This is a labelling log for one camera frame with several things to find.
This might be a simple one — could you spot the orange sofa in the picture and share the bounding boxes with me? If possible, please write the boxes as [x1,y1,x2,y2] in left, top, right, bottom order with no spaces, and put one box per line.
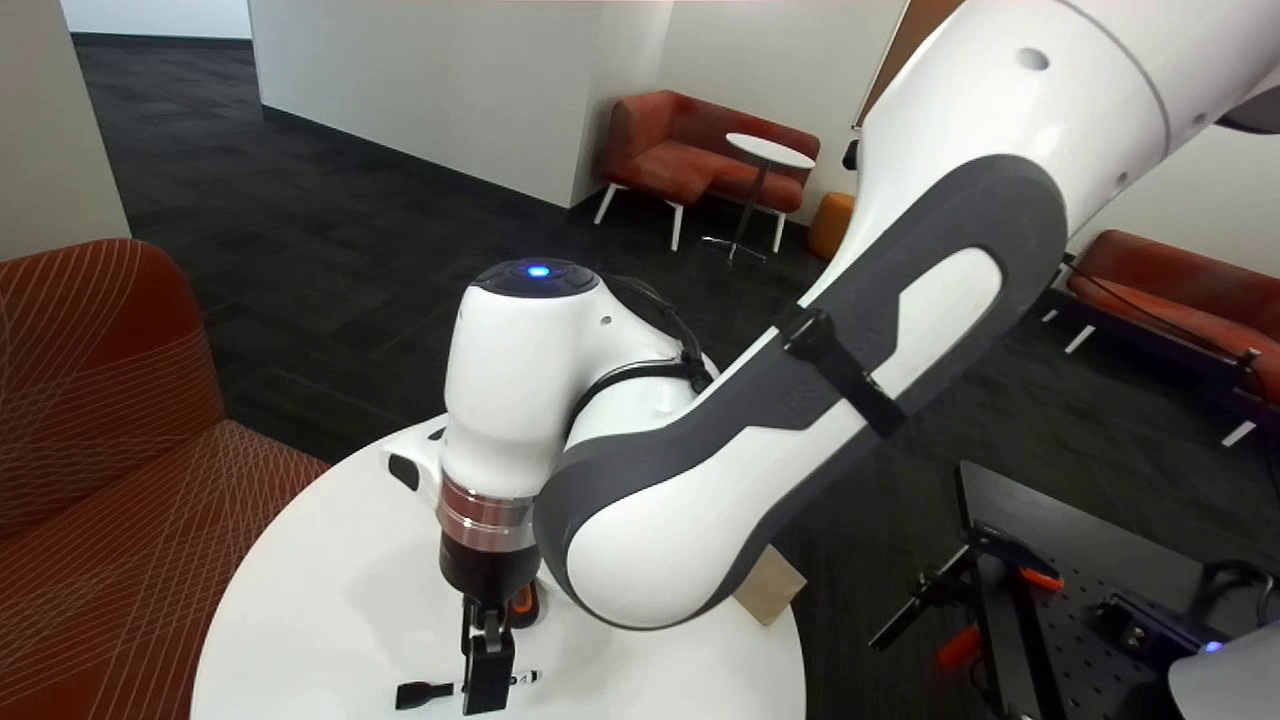
[0,240,323,720]

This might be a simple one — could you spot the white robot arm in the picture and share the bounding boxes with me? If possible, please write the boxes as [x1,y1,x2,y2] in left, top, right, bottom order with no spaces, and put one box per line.
[435,0,1280,711]

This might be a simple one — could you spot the orange bench at right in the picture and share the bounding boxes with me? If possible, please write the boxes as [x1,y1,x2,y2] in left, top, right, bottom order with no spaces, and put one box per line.
[1060,226,1280,448]

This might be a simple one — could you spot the black perforated mounting board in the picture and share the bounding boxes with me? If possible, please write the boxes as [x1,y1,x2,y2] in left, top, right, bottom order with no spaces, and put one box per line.
[958,464,1276,720]

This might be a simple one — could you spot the round white table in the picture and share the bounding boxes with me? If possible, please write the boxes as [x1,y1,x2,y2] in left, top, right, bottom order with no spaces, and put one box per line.
[188,418,808,720]

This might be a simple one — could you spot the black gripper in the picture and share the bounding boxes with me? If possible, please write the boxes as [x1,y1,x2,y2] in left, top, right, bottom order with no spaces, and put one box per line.
[440,535,542,717]

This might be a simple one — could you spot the distant small white table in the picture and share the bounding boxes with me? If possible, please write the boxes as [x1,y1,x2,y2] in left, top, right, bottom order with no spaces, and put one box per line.
[715,133,816,264]

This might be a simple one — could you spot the black and white marker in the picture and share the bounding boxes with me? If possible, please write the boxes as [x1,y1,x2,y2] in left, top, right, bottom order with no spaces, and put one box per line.
[394,668,542,711]

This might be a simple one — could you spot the orange handled clamp upper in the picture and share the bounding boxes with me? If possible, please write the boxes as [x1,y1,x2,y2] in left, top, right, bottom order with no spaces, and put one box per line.
[868,527,1074,652]

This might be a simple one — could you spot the distant orange armchair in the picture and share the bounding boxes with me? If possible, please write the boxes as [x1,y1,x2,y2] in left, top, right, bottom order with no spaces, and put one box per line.
[597,86,821,245]

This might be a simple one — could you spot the brown paper napkin upper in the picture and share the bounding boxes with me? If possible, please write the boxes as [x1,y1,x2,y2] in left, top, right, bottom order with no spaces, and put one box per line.
[737,546,808,628]

